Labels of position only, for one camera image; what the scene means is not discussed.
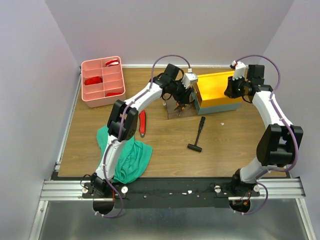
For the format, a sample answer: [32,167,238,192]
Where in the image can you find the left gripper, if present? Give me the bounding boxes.
[169,78,192,105]

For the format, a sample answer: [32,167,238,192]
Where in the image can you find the black yellow combination pliers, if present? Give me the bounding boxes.
[174,103,186,117]

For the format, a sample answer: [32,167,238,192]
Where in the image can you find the transparent drawer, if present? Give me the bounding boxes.
[162,97,198,120]

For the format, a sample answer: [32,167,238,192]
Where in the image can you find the red utility knife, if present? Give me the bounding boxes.
[139,110,147,138]

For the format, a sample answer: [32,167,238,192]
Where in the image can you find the black T-handle wrench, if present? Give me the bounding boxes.
[187,116,206,153]

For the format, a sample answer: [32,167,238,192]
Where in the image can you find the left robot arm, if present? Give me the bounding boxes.
[90,63,198,198]

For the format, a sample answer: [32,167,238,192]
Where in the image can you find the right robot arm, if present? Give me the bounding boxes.
[224,61,303,196]

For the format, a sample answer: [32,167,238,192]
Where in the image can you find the orange grey drawer box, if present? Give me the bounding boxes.
[192,71,243,115]

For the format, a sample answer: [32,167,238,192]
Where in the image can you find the red item front compartment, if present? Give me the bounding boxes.
[105,92,122,97]

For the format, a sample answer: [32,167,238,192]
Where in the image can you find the red white tape roll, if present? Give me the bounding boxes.
[104,59,120,67]

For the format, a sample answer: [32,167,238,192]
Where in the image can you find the pink compartment tray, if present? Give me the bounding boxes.
[81,56,127,108]

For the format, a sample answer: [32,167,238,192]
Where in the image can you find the red cloth in tray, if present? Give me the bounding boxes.
[84,76,103,86]

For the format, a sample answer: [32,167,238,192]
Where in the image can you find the green cloth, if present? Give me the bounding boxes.
[95,126,153,184]

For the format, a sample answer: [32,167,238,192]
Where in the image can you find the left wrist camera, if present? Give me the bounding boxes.
[181,72,198,89]

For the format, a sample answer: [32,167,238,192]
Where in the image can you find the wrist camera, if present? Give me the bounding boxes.
[230,60,246,81]
[181,72,198,89]

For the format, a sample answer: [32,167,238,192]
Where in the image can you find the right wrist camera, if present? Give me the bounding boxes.
[230,60,246,81]

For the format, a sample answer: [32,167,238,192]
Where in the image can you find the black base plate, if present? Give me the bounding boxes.
[81,177,260,210]

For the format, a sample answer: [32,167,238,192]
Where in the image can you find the aluminium mounting rail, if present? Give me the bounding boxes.
[39,178,306,202]

